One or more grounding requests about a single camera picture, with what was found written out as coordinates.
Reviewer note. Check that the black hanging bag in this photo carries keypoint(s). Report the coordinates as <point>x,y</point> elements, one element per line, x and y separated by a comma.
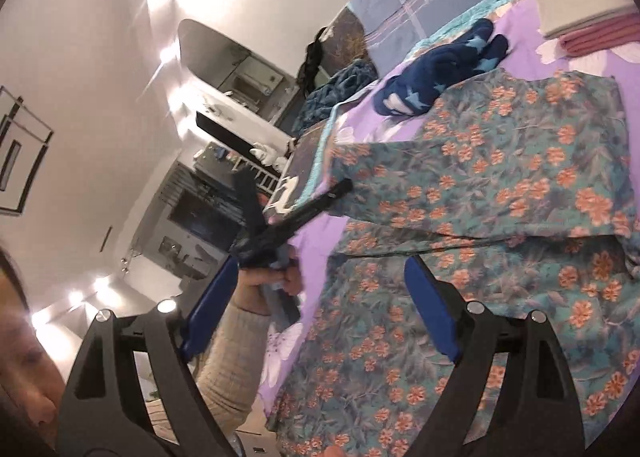
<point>312,62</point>

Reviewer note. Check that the person's face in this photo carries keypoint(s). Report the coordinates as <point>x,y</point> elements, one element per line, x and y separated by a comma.
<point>22,362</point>

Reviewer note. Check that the teal floral garment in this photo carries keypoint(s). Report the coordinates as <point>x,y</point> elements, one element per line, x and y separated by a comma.
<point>500,187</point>

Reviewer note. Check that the pink folded cloth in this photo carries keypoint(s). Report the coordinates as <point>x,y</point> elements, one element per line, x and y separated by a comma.
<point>600,39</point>

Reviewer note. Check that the framed wall picture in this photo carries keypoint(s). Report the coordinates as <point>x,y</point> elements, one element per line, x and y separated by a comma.
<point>22,152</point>

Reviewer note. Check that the person's left forearm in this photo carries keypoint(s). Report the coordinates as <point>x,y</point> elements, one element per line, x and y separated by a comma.
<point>235,362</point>

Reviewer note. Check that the dark floral cushion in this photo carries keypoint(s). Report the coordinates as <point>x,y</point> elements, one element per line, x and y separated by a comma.
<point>350,32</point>

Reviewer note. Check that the teal fuzzy blanket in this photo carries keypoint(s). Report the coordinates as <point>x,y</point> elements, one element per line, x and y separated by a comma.
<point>330,92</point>

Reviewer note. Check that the purple floral bedsheet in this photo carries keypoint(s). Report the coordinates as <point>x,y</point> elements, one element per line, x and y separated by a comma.
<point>310,247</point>

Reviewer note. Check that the navy star-print garment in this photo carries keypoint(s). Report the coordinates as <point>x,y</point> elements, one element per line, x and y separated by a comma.
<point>440,67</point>

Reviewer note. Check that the dark cabinet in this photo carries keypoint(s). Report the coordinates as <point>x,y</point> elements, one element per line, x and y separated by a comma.
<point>200,222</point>

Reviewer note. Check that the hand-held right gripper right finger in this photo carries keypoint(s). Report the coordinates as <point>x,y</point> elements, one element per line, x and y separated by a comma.
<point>432,307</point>

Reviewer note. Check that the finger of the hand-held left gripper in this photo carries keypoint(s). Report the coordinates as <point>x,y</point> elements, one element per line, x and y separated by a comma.
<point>315,204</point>
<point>246,202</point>

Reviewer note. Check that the white vanity table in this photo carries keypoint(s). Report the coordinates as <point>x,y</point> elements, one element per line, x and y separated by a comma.
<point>225,117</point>

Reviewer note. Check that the dark printed blanket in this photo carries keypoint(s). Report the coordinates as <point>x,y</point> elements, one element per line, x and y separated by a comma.
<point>300,172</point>

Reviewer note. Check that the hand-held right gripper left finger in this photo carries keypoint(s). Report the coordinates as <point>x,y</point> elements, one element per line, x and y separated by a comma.
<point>212,304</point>

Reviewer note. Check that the person's left hand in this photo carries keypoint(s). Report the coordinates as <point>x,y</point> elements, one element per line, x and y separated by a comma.
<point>272,282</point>

